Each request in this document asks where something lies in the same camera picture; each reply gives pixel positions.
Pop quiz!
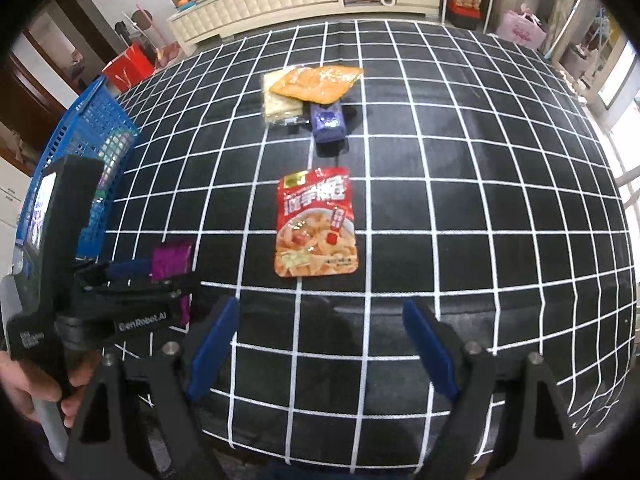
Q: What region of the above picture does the magenta snack packet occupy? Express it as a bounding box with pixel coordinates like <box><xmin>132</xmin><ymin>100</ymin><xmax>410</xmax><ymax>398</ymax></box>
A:
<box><xmin>150</xmin><ymin>242</ymin><xmax>196</xmax><ymax>328</ymax></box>

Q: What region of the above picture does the red chip bag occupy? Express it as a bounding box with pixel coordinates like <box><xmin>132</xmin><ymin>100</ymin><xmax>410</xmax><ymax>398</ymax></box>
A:
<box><xmin>273</xmin><ymin>167</ymin><xmax>359</xmax><ymax>278</ymax></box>

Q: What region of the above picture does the clear cracker pack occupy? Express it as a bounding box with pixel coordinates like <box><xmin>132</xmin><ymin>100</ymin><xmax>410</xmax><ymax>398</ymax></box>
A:
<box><xmin>262</xmin><ymin>67</ymin><xmax>306</xmax><ymax>126</ymax></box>

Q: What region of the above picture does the purple snack packet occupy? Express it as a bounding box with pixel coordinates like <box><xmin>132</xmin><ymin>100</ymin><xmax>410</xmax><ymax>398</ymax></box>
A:
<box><xmin>310</xmin><ymin>101</ymin><xmax>347</xmax><ymax>144</ymax></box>

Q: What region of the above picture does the orange snack packet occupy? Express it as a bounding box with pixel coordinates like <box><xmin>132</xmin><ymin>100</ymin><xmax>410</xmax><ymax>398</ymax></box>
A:
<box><xmin>268</xmin><ymin>65</ymin><xmax>363</xmax><ymax>105</ymax></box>

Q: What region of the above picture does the left hand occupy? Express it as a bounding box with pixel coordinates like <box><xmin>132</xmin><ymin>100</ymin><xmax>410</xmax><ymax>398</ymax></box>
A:
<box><xmin>1</xmin><ymin>351</ymin><xmax>101</xmax><ymax>429</ymax></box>

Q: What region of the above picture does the blue plastic basket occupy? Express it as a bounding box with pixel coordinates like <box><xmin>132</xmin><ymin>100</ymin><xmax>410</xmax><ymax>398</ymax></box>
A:
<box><xmin>15</xmin><ymin>76</ymin><xmax>139</xmax><ymax>259</ymax></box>

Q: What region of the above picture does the black white grid tablecloth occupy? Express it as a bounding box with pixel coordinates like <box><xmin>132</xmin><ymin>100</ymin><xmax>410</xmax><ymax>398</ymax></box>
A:
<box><xmin>102</xmin><ymin>20</ymin><xmax>636</xmax><ymax>472</ymax></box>

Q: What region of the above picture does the red paper bag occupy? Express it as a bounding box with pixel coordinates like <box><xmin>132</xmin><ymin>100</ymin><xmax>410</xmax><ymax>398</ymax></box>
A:
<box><xmin>102</xmin><ymin>44</ymin><xmax>155</xmax><ymax>92</ymax></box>

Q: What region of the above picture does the pink tote bag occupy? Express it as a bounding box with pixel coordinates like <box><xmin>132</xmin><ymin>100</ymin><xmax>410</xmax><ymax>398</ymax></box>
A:
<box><xmin>496</xmin><ymin>3</ymin><xmax>547</xmax><ymax>50</ymax></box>

